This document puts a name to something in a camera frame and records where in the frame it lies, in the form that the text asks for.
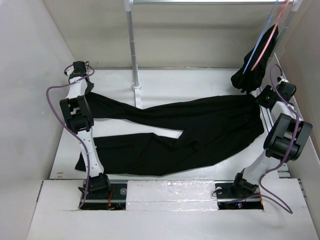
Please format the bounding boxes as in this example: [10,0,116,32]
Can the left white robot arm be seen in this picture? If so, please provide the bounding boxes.
[59,61,112,199]

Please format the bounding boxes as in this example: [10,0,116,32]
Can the black trousers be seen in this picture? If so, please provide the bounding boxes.
[86,92,265,177]

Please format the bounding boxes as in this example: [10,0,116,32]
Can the black garment on hanger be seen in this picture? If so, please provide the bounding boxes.
[230,25,279,94]

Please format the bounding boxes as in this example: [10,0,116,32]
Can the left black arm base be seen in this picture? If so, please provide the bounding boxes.
[78,180,128,211]

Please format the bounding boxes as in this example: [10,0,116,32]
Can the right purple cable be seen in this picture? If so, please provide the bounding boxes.
[258,63,300,215]

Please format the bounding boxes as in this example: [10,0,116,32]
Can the pink clothes hanger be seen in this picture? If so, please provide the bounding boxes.
[250,0,292,71]

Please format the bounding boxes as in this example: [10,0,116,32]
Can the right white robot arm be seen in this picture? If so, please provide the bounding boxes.
[231,75,313,197]

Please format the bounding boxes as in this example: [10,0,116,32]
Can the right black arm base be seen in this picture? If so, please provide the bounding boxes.
[211,182,264,210]

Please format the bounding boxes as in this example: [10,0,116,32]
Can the silver clothes rack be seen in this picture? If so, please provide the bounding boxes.
[124,0,302,109]

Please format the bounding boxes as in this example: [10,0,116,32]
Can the blue clothes hanger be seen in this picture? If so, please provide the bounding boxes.
[242,0,279,74]

